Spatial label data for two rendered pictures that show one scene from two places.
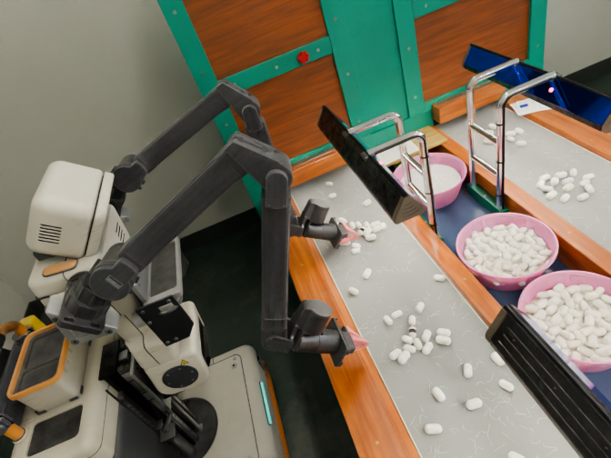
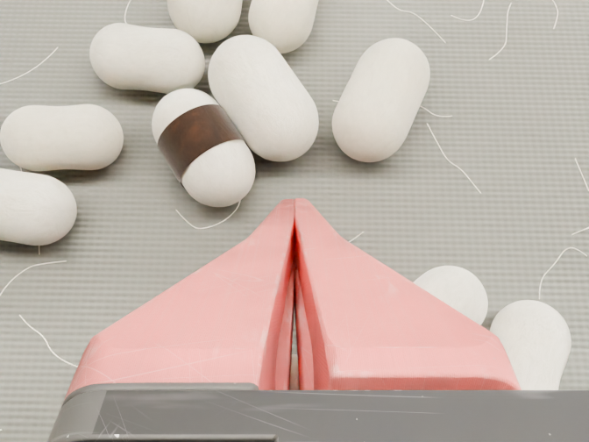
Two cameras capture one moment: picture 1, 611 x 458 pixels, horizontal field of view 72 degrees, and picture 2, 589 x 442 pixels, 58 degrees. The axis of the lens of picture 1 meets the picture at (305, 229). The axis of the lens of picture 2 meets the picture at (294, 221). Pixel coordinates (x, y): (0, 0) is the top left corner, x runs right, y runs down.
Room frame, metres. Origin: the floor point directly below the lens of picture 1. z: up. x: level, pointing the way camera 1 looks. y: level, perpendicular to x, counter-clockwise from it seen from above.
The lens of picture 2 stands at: (1.06, -0.12, 0.88)
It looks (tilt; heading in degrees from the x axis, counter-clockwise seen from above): 74 degrees down; 272
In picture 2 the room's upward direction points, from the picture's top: 1 degrees clockwise
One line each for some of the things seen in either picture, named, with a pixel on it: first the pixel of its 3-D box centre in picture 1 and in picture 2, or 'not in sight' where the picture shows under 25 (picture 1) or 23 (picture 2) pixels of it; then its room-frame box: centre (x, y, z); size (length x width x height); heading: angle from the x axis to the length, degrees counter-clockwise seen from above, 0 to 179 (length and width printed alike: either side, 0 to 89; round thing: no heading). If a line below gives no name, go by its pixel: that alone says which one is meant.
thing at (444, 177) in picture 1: (429, 185); not in sight; (1.23, -0.50, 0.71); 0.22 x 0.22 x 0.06
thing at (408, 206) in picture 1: (358, 152); not in sight; (1.05, -0.23, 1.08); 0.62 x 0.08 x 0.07; 3
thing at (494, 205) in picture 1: (507, 141); not in sight; (1.06, -0.71, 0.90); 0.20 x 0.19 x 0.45; 3
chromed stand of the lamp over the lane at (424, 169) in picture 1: (394, 190); not in sight; (1.04, -0.31, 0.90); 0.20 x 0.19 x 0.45; 3
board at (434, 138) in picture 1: (401, 148); not in sight; (1.45, -0.49, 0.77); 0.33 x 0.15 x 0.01; 93
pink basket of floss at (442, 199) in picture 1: (429, 183); not in sight; (1.23, -0.50, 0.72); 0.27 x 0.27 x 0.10
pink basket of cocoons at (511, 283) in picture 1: (505, 253); not in sight; (0.79, -0.52, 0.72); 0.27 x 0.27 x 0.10
